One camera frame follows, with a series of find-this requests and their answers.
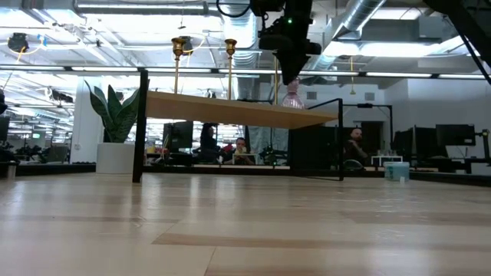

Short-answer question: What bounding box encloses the black ceiling device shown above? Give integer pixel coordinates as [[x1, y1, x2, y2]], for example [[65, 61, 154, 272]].
[[7, 32, 30, 54]]

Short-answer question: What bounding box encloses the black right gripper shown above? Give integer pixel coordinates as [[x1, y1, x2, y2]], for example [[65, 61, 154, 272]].
[[259, 0, 323, 87]]

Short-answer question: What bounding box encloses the small white rack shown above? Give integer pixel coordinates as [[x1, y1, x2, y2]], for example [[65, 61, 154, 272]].
[[371, 155, 404, 168]]

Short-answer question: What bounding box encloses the pink ribbed glass candle holder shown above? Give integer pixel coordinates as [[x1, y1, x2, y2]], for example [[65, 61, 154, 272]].
[[282, 77, 306, 110]]

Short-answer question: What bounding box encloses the black hanging speaker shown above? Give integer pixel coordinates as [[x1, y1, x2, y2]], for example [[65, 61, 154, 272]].
[[180, 35, 194, 55]]

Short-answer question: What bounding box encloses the hanging yellow cord pendant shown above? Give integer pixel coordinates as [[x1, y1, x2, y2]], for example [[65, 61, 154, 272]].
[[348, 56, 357, 96]]

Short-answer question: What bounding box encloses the teal jar candle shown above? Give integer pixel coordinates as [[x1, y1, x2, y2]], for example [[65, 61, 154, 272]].
[[384, 161, 410, 182]]

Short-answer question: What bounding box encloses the black partition panel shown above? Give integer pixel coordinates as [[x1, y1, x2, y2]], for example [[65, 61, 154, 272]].
[[287, 125, 361, 173]]

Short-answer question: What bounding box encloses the wooden shelf with black legs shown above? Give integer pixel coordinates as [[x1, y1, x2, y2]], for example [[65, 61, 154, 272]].
[[132, 68, 344, 183]]

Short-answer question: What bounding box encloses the green snake plant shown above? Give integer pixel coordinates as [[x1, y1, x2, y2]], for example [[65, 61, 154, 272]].
[[84, 79, 142, 145]]

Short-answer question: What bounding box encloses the black monitor back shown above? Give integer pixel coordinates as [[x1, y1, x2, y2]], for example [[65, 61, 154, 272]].
[[163, 120, 195, 154]]

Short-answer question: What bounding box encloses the black aluminium rig frame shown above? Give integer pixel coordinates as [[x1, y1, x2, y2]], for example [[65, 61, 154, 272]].
[[0, 163, 491, 188]]

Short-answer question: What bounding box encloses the white round planter pot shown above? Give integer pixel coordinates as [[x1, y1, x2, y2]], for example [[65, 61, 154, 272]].
[[95, 142, 137, 176]]

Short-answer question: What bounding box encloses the black desk monitor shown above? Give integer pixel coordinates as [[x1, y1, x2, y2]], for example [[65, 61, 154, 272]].
[[435, 123, 477, 147], [393, 129, 415, 156]]

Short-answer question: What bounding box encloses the person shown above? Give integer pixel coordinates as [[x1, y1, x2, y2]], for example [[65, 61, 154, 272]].
[[198, 122, 220, 164], [224, 136, 256, 166], [343, 127, 370, 166]]

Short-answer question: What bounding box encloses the linear ceiling light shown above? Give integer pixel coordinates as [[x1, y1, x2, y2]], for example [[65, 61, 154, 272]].
[[0, 65, 66, 71], [298, 71, 360, 77], [365, 71, 433, 79], [437, 74, 486, 81], [71, 66, 139, 73]]

